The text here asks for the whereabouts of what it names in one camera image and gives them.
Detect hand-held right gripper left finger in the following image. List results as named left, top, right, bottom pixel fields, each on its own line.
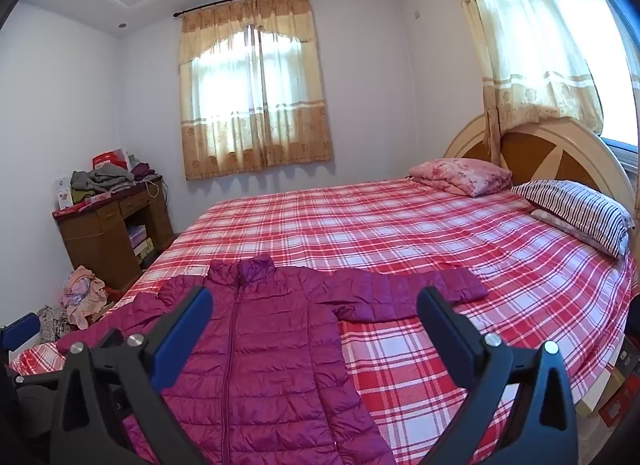
left=48, top=286, right=215, bottom=465

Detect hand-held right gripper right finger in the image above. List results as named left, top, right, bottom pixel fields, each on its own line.
left=416, top=286, right=581, bottom=465

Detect magenta puffer jacket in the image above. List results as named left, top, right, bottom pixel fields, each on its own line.
left=56, top=253, right=489, bottom=465

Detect pile of pink clothes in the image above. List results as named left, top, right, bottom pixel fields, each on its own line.
left=61, top=265, right=118, bottom=331

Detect purple folded clothes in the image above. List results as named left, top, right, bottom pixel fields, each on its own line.
left=131, top=162, right=164, bottom=182

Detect pile of grey clothes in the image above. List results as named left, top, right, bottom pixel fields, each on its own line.
left=70, top=165, right=137, bottom=203

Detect red plaid bed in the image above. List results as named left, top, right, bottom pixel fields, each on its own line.
left=10, top=165, right=638, bottom=465

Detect stack of boxes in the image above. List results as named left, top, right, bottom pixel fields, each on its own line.
left=127, top=224, right=155, bottom=267

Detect brown wooden desk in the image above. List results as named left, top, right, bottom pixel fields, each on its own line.
left=52, top=175, right=175, bottom=291

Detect patterned grey cloth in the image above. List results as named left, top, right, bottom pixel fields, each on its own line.
left=37, top=305, right=72, bottom=342

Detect pink floral pillow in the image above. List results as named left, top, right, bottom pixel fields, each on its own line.
left=407, top=158, right=513, bottom=197

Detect white floral pillow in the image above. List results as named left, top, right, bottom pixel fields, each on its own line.
left=530, top=209, right=626, bottom=258

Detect blue chair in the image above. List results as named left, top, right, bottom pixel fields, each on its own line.
left=0, top=312, right=41, bottom=352

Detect flat red floral box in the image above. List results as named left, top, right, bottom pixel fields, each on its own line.
left=52, top=194, right=111, bottom=217

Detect striped pillow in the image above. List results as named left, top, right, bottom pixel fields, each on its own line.
left=511, top=179, right=633, bottom=258

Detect dark cardboard box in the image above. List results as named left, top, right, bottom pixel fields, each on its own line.
left=612, top=332, right=640, bottom=386

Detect white carton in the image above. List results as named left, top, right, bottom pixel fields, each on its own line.
left=54, top=175, right=75, bottom=211

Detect red cardboard box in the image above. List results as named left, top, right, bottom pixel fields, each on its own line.
left=597, top=385, right=638, bottom=428

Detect red and white box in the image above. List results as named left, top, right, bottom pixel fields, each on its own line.
left=91, top=148, right=133, bottom=172

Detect beige floral short curtain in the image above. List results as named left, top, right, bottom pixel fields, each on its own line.
left=179, top=0, right=335, bottom=181

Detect cream wooden headboard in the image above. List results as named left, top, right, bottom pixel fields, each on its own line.
left=444, top=112, right=636, bottom=226

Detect beige floral long curtain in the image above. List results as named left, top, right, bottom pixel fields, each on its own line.
left=440, top=0, right=605, bottom=166

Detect bright window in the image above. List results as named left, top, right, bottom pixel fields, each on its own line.
left=520, top=0, right=640, bottom=156

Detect black curtain rod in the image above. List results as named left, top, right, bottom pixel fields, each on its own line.
left=173, top=0, right=319, bottom=17

